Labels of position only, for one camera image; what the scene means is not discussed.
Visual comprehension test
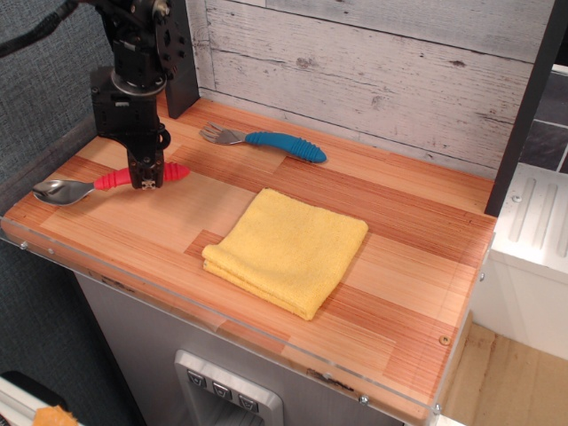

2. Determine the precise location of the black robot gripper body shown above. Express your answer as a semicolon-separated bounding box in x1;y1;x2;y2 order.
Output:
90;67;171;154

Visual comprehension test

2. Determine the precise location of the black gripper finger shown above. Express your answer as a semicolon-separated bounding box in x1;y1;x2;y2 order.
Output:
127;151;165;190

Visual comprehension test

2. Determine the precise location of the red handled metal spoon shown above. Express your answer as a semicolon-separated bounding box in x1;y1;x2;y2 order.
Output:
32;162;190;206

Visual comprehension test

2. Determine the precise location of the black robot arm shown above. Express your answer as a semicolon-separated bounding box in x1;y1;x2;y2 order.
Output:
91;1;185;189

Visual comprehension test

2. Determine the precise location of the orange object at corner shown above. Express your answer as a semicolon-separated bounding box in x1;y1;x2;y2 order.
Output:
32;406;79;426

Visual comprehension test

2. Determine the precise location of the yellow folded cloth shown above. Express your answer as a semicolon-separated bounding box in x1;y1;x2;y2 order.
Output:
201;188;368;320

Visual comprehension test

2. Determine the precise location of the clear acrylic table edge guard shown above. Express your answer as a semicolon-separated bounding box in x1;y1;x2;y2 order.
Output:
3;211;495;425

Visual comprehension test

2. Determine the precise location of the grey toy fridge cabinet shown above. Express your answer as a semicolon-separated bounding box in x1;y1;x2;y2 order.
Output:
73;271;400;426

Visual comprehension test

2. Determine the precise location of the silver dispenser button panel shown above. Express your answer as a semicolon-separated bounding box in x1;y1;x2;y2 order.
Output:
175;350;284;425

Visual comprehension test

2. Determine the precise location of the white toy sink unit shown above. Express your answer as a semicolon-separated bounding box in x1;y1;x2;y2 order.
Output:
468;64;568;360

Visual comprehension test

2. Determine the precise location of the blue handled metal fork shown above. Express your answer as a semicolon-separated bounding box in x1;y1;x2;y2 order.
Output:
199;122;327;163

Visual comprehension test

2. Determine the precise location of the dark grey left post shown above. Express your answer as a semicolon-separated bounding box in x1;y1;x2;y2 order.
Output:
166;1;200;119

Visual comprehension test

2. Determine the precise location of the dark grey post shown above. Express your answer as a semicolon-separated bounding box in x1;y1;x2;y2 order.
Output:
166;1;200;119
485;0;567;217

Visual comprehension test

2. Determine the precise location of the dark grey right post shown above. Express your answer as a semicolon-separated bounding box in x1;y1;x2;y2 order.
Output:
485;0;567;217

